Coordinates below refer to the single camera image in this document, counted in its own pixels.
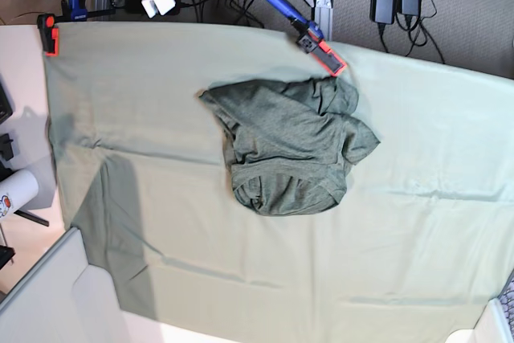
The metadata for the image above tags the blue orange clamp on cloth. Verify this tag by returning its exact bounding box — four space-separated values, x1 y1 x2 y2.
267 0 347 76

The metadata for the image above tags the black power adapter left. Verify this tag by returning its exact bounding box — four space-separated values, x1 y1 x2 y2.
124 0 181 18

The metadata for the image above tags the white paper roll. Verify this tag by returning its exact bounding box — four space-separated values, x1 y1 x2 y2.
0 169 39 222

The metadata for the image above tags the light green table cloth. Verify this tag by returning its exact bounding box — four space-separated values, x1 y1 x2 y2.
44 22 513 342

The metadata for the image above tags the black stick on table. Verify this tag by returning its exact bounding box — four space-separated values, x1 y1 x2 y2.
14 210 50 227

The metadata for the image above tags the green T-shirt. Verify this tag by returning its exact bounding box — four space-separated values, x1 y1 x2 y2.
199 77 380 216

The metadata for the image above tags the blue orange clamp at corner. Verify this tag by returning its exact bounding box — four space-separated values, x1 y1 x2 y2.
36 0 116 57

